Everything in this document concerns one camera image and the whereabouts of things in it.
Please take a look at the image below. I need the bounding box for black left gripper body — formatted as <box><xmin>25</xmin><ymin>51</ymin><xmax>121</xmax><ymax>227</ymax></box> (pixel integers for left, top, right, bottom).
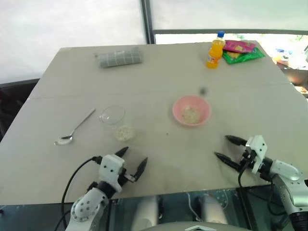
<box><xmin>118</xmin><ymin>167</ymin><xmax>136</xmax><ymax>188</ymax></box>

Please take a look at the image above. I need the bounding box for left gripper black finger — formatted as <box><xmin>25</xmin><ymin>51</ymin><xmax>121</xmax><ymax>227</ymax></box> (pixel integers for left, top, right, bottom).
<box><xmin>134</xmin><ymin>157</ymin><xmax>148</xmax><ymax>181</ymax></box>
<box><xmin>115</xmin><ymin>146</ymin><xmax>129</xmax><ymax>158</ymax></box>

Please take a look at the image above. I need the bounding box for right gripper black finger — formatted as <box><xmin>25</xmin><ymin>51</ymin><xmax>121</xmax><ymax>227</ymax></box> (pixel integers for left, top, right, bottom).
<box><xmin>214</xmin><ymin>151</ymin><xmax>242</xmax><ymax>172</ymax></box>
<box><xmin>224</xmin><ymin>135</ymin><xmax>247</xmax><ymax>146</ymax></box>

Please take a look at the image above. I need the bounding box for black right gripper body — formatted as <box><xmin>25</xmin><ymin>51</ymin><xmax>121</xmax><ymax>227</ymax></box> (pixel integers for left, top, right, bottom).
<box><xmin>239</xmin><ymin>144</ymin><xmax>257</xmax><ymax>173</ymax></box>

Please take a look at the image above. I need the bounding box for clear glass cup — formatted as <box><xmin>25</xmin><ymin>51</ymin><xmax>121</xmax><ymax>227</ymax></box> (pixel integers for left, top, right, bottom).
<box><xmin>99</xmin><ymin>105</ymin><xmax>136</xmax><ymax>142</ymax></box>

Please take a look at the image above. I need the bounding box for silver metal spoon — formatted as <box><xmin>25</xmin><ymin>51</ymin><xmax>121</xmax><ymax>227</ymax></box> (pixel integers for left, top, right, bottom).
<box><xmin>53</xmin><ymin>108</ymin><xmax>97</xmax><ymax>146</ymax></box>

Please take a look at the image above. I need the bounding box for silver robot left leg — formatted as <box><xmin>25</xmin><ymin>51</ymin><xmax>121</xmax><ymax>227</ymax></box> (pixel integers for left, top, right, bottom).
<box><xmin>130</xmin><ymin>195</ymin><xmax>160</xmax><ymax>229</ymax></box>

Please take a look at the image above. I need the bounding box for silver robot leg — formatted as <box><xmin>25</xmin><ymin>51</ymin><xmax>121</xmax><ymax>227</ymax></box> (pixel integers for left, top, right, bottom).
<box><xmin>199</xmin><ymin>193</ymin><xmax>229</xmax><ymax>225</ymax></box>
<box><xmin>130</xmin><ymin>195</ymin><xmax>160</xmax><ymax>229</ymax></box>

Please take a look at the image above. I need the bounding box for silver robot right leg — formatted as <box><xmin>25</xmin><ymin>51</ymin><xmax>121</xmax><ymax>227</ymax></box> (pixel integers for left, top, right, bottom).
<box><xmin>199</xmin><ymin>193</ymin><xmax>229</xmax><ymax>225</ymax></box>

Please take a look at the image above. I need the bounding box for pink plastic bowl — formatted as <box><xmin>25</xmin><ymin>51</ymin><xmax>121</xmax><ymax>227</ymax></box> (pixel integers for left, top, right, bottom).
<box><xmin>171</xmin><ymin>95</ymin><xmax>213</xmax><ymax>128</ymax></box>

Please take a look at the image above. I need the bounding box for grey robot torso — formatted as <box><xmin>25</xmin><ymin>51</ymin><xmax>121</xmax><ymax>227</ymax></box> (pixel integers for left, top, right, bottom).
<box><xmin>143</xmin><ymin>220</ymin><xmax>246</xmax><ymax>231</ymax></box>

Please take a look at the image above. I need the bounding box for green snack packet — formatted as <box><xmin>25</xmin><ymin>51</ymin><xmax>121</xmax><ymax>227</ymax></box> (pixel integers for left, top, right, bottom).
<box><xmin>221</xmin><ymin>47</ymin><xmax>266</xmax><ymax>65</ymax></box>

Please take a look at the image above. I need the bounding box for dark round background object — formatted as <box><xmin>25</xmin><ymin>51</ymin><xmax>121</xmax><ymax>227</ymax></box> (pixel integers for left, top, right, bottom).
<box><xmin>280</xmin><ymin>66</ymin><xmax>308</xmax><ymax>86</ymax></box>

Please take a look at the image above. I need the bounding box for orange juice bottle blue cap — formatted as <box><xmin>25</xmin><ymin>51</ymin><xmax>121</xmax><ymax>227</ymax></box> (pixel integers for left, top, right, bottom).
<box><xmin>205</xmin><ymin>31</ymin><xmax>227</xmax><ymax>70</ymax></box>

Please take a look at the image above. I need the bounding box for grey checked folded cloth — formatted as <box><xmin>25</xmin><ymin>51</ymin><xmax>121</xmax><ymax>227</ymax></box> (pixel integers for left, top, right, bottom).
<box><xmin>95</xmin><ymin>46</ymin><xmax>144</xmax><ymax>69</ymax></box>

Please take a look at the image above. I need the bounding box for pink snack packet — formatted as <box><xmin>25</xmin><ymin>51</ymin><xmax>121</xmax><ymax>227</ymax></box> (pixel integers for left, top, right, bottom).
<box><xmin>222</xmin><ymin>39</ymin><xmax>257</xmax><ymax>54</ymax></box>

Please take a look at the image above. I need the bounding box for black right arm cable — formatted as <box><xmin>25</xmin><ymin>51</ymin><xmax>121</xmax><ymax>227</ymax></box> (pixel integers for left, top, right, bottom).
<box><xmin>238</xmin><ymin>149</ymin><xmax>288</xmax><ymax>217</ymax></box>

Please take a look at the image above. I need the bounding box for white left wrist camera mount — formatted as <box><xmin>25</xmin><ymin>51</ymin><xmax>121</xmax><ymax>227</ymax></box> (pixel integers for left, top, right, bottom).
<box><xmin>98</xmin><ymin>154</ymin><xmax>126</xmax><ymax>193</ymax></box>

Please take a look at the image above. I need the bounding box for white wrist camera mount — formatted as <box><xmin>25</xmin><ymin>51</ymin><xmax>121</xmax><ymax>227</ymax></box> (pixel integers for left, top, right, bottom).
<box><xmin>245</xmin><ymin>134</ymin><xmax>268</xmax><ymax>174</ymax></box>
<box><xmin>98</xmin><ymin>154</ymin><xmax>126</xmax><ymax>193</ymax></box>

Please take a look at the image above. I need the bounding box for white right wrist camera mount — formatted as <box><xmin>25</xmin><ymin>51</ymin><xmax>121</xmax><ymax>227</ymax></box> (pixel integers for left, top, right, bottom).
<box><xmin>245</xmin><ymin>134</ymin><xmax>268</xmax><ymax>174</ymax></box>

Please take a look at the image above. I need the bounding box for white cable under table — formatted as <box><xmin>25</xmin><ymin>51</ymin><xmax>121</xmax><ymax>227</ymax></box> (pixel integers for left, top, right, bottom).
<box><xmin>187</xmin><ymin>192</ymin><xmax>201</xmax><ymax>221</ymax></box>

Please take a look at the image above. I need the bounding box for dark horizontal window rail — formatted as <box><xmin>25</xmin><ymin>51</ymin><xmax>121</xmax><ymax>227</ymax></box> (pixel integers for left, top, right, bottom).
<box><xmin>153</xmin><ymin>28</ymin><xmax>308</xmax><ymax>36</ymax></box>

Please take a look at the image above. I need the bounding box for dark window frame post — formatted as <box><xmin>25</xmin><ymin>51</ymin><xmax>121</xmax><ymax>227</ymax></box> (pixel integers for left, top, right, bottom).
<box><xmin>140</xmin><ymin>0</ymin><xmax>156</xmax><ymax>45</ymax></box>

